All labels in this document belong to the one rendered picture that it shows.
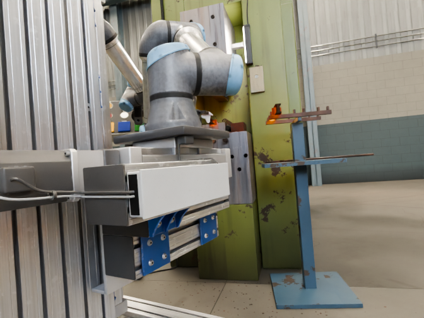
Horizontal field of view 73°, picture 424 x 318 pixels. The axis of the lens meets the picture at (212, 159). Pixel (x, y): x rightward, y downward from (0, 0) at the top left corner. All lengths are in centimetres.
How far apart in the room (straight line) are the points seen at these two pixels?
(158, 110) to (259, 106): 132
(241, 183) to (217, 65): 110
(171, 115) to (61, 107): 24
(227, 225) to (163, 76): 126
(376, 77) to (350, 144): 170
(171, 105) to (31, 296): 49
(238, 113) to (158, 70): 164
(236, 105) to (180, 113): 166
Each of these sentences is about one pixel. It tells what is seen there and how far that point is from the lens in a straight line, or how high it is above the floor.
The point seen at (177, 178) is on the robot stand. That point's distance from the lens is 47.
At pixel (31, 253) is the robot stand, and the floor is 58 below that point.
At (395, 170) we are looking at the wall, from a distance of 810.
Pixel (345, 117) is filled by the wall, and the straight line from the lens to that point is 790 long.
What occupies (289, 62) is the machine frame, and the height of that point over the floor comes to 149.
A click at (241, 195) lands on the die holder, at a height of 52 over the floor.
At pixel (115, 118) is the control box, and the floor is 107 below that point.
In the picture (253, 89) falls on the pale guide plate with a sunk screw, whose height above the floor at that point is 121.
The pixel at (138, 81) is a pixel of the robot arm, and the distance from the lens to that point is 147.
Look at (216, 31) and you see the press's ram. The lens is 204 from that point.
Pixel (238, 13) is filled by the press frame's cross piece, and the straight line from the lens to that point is 239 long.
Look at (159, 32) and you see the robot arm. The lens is 117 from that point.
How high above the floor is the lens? 73
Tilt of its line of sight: 1 degrees up
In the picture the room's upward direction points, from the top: 4 degrees counter-clockwise
